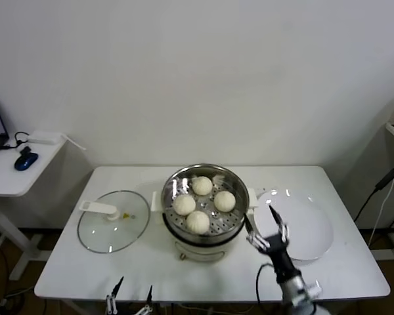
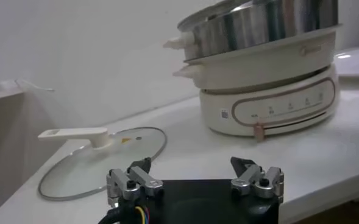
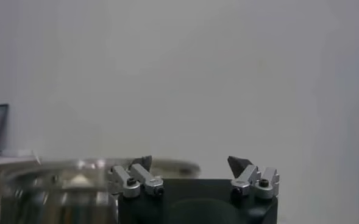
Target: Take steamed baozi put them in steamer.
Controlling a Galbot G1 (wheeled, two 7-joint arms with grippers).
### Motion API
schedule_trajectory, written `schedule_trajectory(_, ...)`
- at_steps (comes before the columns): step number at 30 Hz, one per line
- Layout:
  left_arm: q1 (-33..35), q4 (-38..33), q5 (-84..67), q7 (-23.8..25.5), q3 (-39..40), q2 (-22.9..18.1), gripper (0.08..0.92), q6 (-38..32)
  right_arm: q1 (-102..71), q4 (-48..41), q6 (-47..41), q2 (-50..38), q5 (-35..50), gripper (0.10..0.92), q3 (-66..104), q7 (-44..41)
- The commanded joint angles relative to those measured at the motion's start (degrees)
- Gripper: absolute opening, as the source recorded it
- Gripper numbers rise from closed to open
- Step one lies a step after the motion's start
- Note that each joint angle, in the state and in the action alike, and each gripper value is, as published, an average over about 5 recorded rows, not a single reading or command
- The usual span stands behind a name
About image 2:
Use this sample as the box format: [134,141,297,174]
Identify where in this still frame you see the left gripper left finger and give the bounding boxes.
[105,156,165,208]

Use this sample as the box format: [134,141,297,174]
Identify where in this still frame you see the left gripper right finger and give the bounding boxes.
[230,156,285,203]

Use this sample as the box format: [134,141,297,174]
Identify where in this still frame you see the perforated steel steamer basket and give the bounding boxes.
[163,0,340,61]

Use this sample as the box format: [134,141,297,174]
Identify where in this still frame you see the cream electric heater base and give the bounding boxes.
[199,65,340,142]

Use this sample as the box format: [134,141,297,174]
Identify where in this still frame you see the cream cooking pot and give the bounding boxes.
[172,26,342,91]

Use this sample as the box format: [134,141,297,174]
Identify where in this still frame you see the multicolour left gripper wires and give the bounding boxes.
[98,205,151,224]

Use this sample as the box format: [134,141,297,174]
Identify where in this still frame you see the glass lid with white handle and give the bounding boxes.
[37,126,168,201]

